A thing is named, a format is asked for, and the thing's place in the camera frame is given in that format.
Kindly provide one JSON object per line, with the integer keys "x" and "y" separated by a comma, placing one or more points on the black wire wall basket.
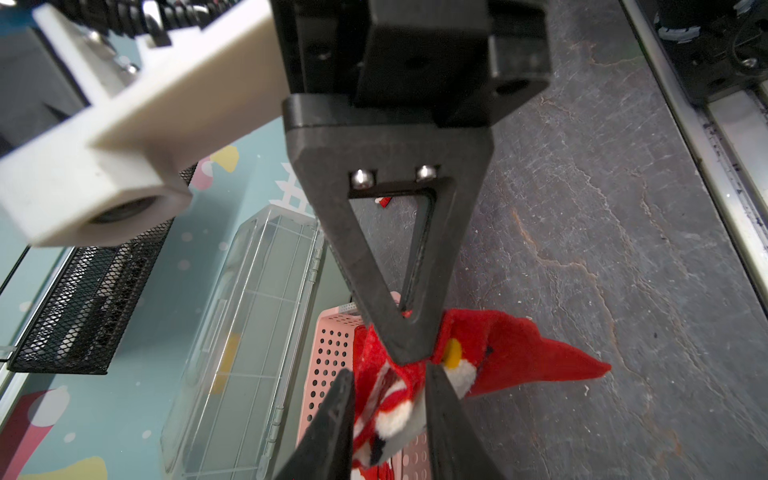
{"x": 86, "y": 311}

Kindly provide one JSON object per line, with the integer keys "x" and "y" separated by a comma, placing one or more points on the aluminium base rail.
{"x": 728, "y": 141}

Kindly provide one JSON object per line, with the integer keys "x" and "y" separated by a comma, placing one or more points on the clear lidded storage box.
{"x": 235, "y": 414}

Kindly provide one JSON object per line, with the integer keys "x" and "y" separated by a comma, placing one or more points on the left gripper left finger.
{"x": 325, "y": 451}

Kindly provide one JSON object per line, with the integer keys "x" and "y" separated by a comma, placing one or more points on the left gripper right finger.
{"x": 454, "y": 449}

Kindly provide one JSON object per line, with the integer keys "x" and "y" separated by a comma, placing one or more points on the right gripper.
{"x": 379, "y": 94}

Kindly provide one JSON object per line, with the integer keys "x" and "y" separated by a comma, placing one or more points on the plain red snowman sock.
{"x": 480, "y": 351}

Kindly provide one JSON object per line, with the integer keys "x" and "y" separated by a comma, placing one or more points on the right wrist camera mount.
{"x": 112, "y": 170}

